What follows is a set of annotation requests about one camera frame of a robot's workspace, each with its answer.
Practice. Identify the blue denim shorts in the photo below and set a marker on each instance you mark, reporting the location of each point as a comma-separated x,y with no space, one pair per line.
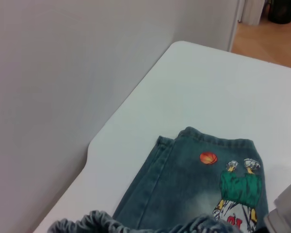
184,189

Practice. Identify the white curtain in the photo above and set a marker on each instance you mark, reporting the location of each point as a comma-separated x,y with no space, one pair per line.
253,11

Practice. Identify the black round bin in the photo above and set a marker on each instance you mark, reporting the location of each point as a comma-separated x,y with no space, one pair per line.
282,11

